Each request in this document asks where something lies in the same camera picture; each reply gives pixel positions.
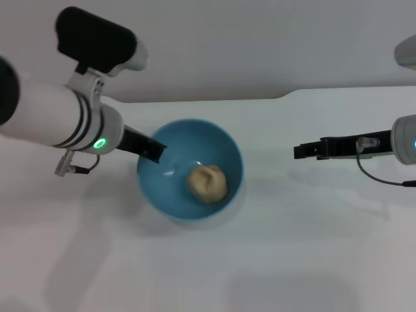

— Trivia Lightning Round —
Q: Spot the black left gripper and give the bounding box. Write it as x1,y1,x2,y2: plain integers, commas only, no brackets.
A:
115,125,168,164

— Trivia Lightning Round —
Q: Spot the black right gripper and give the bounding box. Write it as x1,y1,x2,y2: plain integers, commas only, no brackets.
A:
293,129,395,161

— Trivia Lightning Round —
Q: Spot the blue ceramic bowl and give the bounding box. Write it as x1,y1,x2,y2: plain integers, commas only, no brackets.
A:
136,118,244,228

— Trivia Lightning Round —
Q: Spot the beige egg yolk pastry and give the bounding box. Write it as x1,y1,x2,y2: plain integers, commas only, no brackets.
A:
187,164,228,205

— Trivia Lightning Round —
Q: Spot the right gripper cable with plug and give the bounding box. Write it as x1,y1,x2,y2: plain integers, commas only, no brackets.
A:
356,136,416,189

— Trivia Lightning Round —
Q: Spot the gripper cable with plug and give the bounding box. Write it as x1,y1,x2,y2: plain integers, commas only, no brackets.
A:
356,136,416,189
54,149,101,177

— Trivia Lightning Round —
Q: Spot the left gripper cable with plug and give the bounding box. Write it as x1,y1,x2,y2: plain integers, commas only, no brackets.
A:
54,149,101,177

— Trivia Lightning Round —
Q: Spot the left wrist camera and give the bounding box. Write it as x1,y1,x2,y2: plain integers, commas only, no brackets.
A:
55,6,150,77

